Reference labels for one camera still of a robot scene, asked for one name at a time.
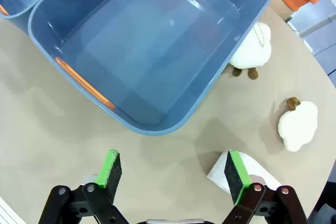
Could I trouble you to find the green-padded right gripper left finger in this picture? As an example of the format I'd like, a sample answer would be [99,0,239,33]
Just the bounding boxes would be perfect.
[38,150,129,224]

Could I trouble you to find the green-padded right gripper right finger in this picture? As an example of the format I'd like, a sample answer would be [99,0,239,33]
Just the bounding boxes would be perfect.
[223,150,308,224]

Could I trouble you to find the white ridged device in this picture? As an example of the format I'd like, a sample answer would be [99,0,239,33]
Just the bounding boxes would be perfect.
[0,196,26,224]

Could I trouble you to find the white digital clock with screen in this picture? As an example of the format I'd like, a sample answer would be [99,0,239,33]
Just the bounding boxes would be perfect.
[206,150,283,196]

